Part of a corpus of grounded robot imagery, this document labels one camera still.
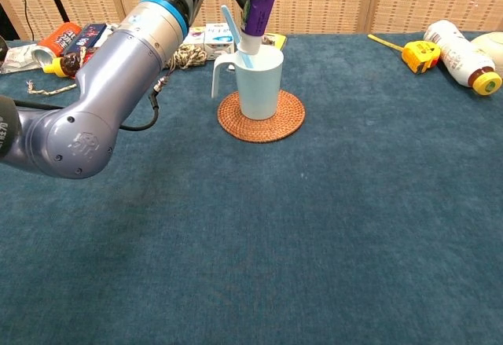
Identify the razor in yellow package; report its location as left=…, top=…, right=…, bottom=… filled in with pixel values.
left=261, top=33, right=288, bottom=52

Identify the yellow tape measure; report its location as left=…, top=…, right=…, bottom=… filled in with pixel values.
left=367, top=33, right=441, bottom=75

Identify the light blue toothbrush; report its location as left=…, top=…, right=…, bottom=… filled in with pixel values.
left=221, top=5, right=256, bottom=70

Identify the beige braided rope bundle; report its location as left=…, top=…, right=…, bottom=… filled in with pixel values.
left=26, top=42, right=208, bottom=97

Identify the round woven rattan coaster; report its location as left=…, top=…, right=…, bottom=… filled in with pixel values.
left=217, top=89, right=307, bottom=144

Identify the brown bottle yellow cap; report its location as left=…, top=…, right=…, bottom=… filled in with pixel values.
left=42, top=46, right=88, bottom=79

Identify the silver foil packet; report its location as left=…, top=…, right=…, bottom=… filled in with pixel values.
left=0, top=42, right=40, bottom=75

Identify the white blue milk carton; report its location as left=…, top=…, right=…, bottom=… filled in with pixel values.
left=204, top=22, right=239, bottom=61

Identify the purple toothpaste tube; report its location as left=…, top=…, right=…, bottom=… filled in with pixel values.
left=237, top=0, right=285, bottom=56

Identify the white bottle yellow cap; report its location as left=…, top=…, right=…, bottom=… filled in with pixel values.
left=423, top=19, right=503, bottom=97

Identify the dark blue box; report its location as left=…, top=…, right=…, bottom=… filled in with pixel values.
left=62, top=23, right=108, bottom=57

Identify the white mug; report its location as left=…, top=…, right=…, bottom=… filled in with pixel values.
left=211, top=48, right=285, bottom=121

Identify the orange drink can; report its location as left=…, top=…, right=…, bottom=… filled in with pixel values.
left=31, top=21, right=83, bottom=67

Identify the dark teal table mat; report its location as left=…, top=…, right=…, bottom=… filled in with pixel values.
left=0, top=32, right=503, bottom=345

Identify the white purple drink carton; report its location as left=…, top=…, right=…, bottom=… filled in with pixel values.
left=184, top=25, right=206, bottom=47

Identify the thin black hanging cable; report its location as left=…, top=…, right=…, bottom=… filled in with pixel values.
left=11, top=0, right=35, bottom=42

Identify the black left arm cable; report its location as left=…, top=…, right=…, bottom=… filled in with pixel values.
left=119, top=75, right=173, bottom=132

